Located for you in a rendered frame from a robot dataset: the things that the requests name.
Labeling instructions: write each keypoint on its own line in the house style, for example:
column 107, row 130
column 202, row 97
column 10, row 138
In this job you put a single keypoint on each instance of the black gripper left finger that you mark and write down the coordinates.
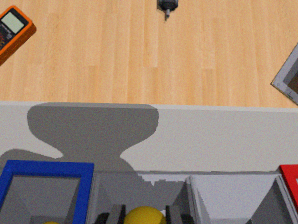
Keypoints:
column 116, row 215

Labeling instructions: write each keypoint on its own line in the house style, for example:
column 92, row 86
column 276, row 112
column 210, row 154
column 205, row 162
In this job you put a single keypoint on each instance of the orange digital multimeter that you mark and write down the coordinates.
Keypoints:
column 15, row 29

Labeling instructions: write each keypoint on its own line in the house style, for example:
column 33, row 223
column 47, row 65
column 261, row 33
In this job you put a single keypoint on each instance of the blue square frame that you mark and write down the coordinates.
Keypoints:
column 55, row 169

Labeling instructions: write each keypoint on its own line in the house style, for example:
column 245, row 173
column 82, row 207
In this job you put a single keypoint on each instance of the red rectangular frame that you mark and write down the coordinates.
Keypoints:
column 290, row 174

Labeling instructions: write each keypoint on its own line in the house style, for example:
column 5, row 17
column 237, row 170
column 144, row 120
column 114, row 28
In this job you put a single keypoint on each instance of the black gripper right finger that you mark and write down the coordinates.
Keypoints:
column 173, row 216

